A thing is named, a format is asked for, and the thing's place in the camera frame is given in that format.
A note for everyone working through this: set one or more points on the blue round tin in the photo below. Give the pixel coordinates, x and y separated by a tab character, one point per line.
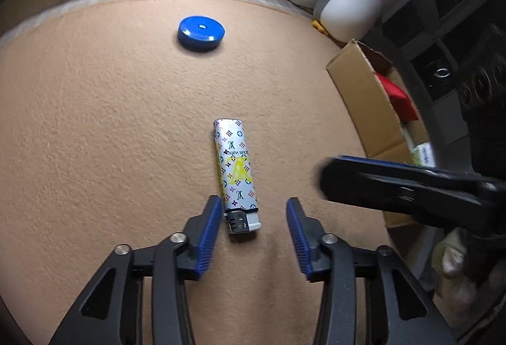
201	32

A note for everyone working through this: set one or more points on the green and white packet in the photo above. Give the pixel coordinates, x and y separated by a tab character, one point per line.
423	155

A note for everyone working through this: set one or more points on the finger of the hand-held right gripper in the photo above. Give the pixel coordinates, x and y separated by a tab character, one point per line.
375	166
395	193

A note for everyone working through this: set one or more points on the dark fuzzy cloth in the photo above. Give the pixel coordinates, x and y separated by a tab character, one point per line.
486	111

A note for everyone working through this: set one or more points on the dark shelf rack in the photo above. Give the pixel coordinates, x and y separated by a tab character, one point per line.
446	13

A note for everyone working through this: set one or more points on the red fabric pouch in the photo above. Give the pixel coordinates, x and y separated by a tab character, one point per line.
399	98

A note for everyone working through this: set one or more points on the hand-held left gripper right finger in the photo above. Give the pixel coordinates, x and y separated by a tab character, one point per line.
300	238

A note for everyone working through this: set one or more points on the cardboard box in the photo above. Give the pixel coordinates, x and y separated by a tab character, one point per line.
363	100

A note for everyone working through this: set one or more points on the small penguin plush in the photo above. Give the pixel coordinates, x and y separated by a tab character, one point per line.
348	5

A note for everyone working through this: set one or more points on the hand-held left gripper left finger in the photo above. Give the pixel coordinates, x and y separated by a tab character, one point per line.
207	234

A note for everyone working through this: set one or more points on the white patterned lighter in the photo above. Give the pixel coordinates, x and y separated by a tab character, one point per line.
237	171

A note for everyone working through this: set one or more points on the pale fluffy cloth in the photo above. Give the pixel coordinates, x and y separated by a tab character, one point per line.
450	258

